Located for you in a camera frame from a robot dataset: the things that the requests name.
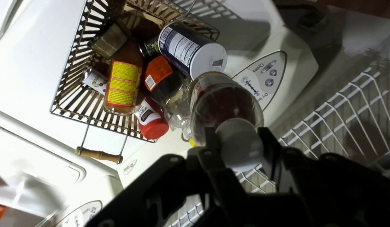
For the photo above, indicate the yellow label brown bottle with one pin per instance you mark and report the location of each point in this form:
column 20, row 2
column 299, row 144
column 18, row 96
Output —
column 124, row 79

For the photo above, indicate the red cap bottle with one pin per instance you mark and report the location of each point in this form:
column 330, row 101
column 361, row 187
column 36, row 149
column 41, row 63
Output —
column 152, row 121

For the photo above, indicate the brown liquid bottle white cap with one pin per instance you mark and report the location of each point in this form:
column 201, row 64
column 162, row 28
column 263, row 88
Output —
column 226, row 105

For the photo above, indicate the blue white labelled can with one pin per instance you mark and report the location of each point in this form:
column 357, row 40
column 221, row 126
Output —
column 189, row 48

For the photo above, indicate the small fruit print can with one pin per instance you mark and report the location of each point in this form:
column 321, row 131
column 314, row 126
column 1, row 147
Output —
column 95, row 82

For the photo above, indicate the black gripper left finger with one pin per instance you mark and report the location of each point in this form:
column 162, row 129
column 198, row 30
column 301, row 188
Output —
column 182, row 189

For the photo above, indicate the orange cap dark bottle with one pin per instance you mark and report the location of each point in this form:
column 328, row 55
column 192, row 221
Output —
column 160, row 77

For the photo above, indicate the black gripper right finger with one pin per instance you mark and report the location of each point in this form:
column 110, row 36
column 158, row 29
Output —
column 328, row 189

